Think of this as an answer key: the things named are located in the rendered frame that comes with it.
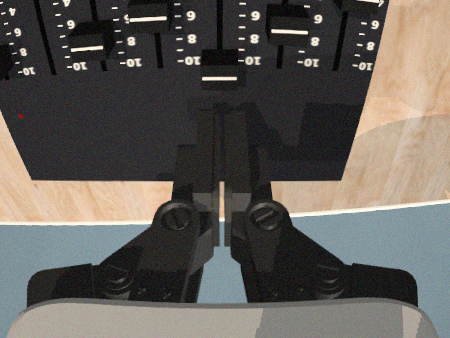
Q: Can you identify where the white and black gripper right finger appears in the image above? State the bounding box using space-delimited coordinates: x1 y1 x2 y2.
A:
224 109 418 307

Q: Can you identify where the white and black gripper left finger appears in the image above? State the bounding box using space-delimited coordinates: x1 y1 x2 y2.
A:
27 109 220 307

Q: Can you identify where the black lighting desk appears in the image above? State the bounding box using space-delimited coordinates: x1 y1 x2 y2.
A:
0 0 389 182

